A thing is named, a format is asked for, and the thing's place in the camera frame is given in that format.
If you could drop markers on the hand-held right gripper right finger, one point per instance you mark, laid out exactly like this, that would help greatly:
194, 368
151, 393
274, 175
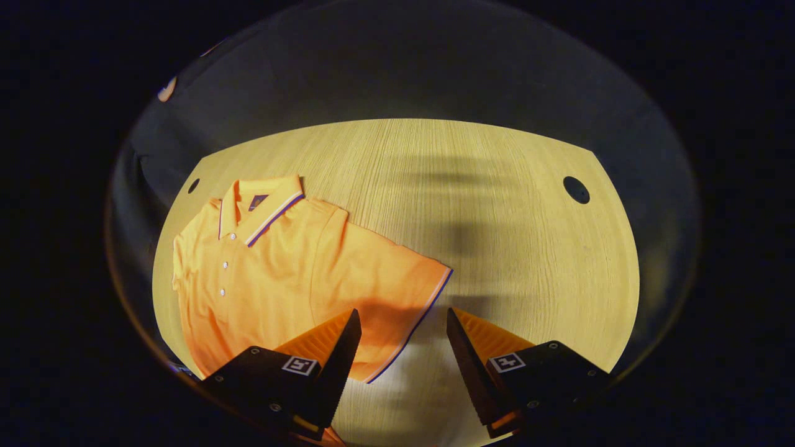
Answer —
469, 372

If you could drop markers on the orange T-shirt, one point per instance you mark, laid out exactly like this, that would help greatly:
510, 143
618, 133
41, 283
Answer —
279, 279

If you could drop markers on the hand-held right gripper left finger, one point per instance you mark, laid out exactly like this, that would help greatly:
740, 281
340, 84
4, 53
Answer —
338, 372

